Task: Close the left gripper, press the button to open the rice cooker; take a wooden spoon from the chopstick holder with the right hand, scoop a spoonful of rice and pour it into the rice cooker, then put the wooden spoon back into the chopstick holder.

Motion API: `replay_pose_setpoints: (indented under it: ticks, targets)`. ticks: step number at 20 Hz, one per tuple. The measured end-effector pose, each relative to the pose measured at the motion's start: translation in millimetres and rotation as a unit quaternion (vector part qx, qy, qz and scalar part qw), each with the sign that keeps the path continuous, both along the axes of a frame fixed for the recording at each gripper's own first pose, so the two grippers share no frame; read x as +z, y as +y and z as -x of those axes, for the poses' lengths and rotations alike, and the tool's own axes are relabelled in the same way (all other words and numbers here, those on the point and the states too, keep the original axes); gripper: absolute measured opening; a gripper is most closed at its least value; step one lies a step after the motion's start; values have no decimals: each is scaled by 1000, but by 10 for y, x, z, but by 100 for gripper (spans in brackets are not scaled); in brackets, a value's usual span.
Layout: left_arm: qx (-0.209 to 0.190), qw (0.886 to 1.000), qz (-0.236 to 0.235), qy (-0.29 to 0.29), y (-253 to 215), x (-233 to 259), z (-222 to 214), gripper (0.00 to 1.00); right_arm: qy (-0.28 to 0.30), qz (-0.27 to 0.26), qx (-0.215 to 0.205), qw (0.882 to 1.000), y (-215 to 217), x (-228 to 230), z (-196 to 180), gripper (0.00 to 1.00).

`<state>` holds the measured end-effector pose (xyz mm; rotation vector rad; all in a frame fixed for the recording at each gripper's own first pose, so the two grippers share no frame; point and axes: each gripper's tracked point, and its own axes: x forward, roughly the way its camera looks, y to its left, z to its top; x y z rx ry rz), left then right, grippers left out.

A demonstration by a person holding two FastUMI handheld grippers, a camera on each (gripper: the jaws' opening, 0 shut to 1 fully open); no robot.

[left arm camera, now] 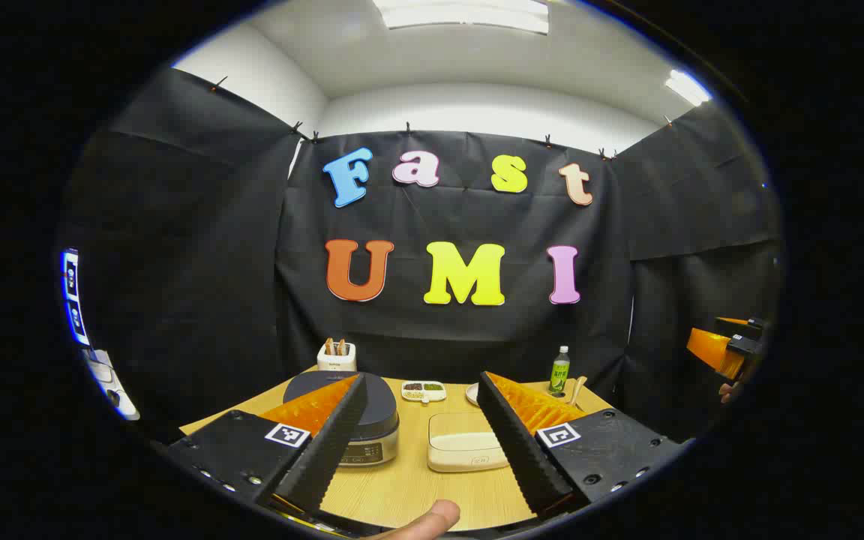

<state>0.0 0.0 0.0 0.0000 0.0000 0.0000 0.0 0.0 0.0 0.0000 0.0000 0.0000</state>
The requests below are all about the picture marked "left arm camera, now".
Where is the small ceiling light panel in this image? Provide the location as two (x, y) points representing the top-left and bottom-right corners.
(664, 70), (712, 106)

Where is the cream rice container box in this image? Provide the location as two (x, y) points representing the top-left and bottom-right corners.
(427, 412), (512, 473)

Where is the computer monitor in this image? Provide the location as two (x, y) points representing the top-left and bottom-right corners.
(62, 249), (92, 347)

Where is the white toaster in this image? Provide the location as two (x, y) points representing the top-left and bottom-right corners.
(317, 342), (357, 372)

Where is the green drink bottle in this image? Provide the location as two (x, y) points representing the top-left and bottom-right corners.
(550, 346), (571, 396)

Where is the black backdrop cloth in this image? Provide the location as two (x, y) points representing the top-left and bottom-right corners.
(57, 67), (782, 443)

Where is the white side desk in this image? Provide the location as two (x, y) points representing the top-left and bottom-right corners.
(83, 349), (140, 421)

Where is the white divided condiment dish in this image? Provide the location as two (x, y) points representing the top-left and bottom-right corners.
(401, 381), (447, 403)

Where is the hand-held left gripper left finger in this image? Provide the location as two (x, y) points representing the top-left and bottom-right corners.
(166, 373), (369, 515)

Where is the large ceiling light panel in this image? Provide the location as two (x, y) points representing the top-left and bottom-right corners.
(372, 0), (551, 35)

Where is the dark grey rice cooker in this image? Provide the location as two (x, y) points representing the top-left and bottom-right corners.
(283, 370), (401, 467)

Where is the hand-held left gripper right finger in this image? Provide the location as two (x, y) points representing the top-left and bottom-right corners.
(475, 370), (692, 518)

